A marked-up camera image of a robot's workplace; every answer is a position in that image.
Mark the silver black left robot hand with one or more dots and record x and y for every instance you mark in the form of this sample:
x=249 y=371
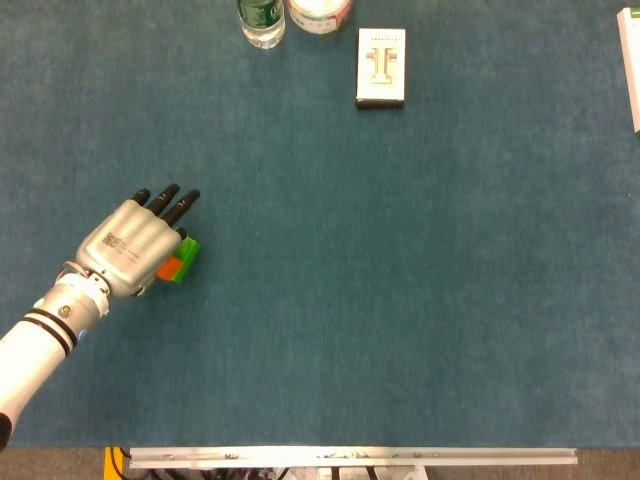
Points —
x=127 y=245

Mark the orange toy brick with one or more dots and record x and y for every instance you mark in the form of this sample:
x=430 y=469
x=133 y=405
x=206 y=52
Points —
x=169 y=270

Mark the green toy brick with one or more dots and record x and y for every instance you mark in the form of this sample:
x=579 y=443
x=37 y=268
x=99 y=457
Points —
x=190 y=252

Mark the clear plastic bottle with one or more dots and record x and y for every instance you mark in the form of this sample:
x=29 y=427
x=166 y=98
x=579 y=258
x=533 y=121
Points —
x=261 y=22

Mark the blue felt table cloth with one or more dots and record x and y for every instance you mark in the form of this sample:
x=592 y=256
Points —
x=375 y=275

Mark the clear plastic jar colourful clips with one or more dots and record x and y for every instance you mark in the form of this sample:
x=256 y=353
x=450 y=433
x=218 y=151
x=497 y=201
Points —
x=320 y=17

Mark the white box black base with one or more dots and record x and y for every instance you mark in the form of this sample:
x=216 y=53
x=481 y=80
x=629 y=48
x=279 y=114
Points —
x=381 y=62

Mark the flat white green box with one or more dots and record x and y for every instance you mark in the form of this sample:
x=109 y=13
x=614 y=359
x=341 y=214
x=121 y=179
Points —
x=631 y=60

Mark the yellow frame piece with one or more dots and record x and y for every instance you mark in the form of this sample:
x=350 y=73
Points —
x=110 y=462

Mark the aluminium rail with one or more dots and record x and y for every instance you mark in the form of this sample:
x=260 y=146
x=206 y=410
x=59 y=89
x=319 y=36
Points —
x=350 y=456

